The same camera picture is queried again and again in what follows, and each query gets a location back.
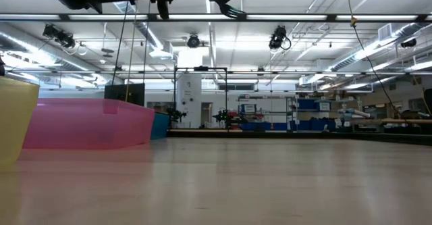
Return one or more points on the white air vent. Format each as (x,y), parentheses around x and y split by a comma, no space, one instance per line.
(384,32)

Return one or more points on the black equipment box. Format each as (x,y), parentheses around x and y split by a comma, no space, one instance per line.
(116,93)

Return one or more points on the shelf with blue storage bins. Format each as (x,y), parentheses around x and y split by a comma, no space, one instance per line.
(307,125)

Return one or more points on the wooden bench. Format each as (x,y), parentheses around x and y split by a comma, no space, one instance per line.
(388,121)

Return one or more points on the white building column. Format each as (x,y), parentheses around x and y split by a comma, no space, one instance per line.
(189,96)

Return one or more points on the pink plastic bin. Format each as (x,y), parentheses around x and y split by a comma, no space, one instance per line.
(84,127)

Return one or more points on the round black ceiling camera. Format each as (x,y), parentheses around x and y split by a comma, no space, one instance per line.
(193,41)

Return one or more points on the black metal frame stand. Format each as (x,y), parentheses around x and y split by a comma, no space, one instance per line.
(200,69)

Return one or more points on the black ceiling camera cluster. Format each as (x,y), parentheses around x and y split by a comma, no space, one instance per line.
(59,36)

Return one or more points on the blue plastic bin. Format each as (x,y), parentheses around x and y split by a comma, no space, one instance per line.
(161,127)

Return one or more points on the small black ceiling camera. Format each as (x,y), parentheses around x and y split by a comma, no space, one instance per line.
(408,43)

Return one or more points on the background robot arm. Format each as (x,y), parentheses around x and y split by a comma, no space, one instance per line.
(177,115)
(227,117)

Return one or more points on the black overhead frame bar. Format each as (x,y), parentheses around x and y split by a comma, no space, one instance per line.
(287,17)

